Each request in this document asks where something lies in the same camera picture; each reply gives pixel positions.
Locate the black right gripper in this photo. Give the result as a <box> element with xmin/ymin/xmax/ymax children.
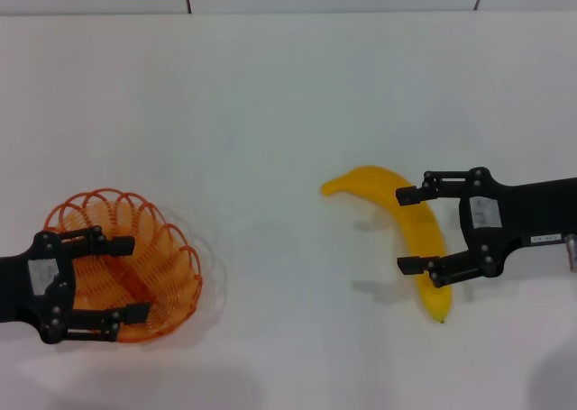
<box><xmin>395</xmin><ymin>167</ymin><xmax>577</xmax><ymax>289</ymax></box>

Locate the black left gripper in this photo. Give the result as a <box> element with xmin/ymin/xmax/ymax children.
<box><xmin>0</xmin><ymin>225</ymin><xmax>152</xmax><ymax>345</ymax></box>

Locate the yellow banana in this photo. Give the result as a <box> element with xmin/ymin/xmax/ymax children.
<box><xmin>320</xmin><ymin>165</ymin><xmax>453</xmax><ymax>324</ymax></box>

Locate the orange wire basket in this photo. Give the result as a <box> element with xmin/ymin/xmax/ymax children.
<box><xmin>43</xmin><ymin>187</ymin><xmax>203</xmax><ymax>344</ymax></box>

